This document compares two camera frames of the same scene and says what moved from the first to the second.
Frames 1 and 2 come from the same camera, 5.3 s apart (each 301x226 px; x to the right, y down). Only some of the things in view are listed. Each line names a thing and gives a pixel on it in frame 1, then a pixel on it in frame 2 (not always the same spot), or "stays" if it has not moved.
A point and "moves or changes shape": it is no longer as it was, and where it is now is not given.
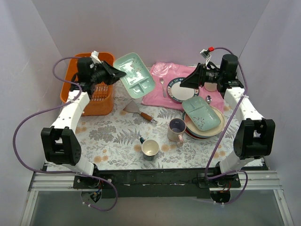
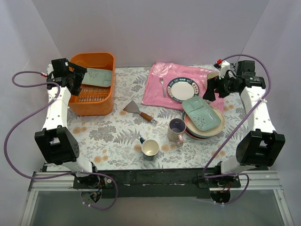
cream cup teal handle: x=150 y=148 stays
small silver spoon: x=161 y=80 stays
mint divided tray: x=200 y=113 stays
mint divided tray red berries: x=138 y=80 moves or changes shape
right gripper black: x=201 y=75 -> x=217 y=85
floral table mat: x=136 y=136 stays
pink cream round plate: x=193 y=127 stays
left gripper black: x=106 y=71 -> x=75 y=76
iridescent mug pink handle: x=176 y=128 stays
